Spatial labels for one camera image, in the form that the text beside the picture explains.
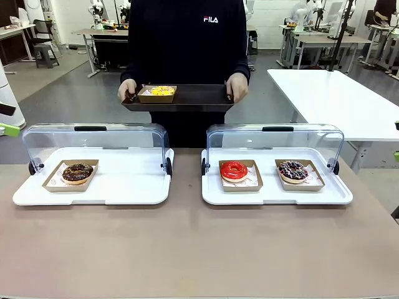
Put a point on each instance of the white background desk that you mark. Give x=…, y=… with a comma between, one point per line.
x=15, y=29

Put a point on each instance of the beige top background desk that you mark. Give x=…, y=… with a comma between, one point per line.
x=330, y=40

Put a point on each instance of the black equipment cabinet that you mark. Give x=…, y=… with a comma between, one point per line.
x=109, y=50

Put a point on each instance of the white display tray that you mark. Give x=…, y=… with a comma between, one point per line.
x=268, y=196
x=131, y=187

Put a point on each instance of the person's left forearm sleeve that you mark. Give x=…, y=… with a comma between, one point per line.
x=241, y=65

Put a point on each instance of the person in dark sweater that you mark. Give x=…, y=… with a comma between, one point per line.
x=187, y=46

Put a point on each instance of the wooden top background desk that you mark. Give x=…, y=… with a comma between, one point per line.
x=93, y=31

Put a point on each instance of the dark brown serving tray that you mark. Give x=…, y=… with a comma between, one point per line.
x=199, y=97

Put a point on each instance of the person's left hand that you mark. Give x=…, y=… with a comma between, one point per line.
x=240, y=88

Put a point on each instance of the clear display lid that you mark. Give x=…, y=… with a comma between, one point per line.
x=93, y=137
x=280, y=140

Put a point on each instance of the sprinkled chocolate donut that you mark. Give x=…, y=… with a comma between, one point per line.
x=315, y=186

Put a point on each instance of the grey step stool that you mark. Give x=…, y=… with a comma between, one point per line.
x=46, y=50

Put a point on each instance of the yellow glazed donut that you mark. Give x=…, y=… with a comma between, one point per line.
x=162, y=91

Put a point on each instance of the purple sprinkled donut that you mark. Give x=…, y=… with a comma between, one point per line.
x=285, y=174

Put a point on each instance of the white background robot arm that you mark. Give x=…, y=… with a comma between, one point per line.
x=96, y=15
x=300, y=15

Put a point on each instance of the black and white background robot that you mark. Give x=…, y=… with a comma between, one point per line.
x=125, y=9

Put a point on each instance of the white plastic bag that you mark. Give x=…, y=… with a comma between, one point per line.
x=18, y=19

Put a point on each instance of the person's right hand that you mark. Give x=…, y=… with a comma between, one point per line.
x=127, y=86

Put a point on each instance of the person's right forearm sleeve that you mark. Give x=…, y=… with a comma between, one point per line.
x=127, y=68

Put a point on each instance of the white side table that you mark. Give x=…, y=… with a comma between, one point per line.
x=327, y=99

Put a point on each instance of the red donut in box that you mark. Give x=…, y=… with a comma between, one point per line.
x=249, y=186

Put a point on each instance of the black tripod pole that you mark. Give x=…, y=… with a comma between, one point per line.
x=339, y=34

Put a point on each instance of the white cylindrical pillar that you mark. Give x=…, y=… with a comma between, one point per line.
x=12, y=93

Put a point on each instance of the background person dark top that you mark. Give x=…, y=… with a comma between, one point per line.
x=385, y=9

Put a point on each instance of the chocolate glazed donut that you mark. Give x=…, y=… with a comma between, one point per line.
x=70, y=176

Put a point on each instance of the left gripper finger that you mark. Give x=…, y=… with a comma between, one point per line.
x=7, y=110
x=11, y=130

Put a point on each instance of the black office chair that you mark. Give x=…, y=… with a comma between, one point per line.
x=46, y=28

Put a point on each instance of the red glazed donut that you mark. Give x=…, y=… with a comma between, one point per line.
x=226, y=174

